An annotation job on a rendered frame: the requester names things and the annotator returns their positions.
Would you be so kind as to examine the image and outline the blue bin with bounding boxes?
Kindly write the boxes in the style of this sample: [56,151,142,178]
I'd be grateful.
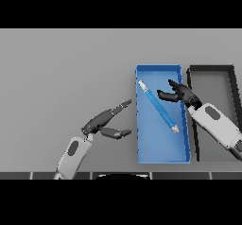
[135,63,192,165]

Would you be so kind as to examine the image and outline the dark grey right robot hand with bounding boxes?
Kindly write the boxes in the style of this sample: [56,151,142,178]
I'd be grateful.
[156,78,203,112]

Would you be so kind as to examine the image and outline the blue pipe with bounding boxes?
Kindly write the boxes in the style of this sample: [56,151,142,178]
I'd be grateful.
[137,79,181,134]

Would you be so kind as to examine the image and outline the dark grey bin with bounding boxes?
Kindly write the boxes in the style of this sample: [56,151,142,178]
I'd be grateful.
[185,64,242,163]

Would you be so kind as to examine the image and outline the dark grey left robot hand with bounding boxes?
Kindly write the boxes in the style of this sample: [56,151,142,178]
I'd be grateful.
[80,98,133,141]

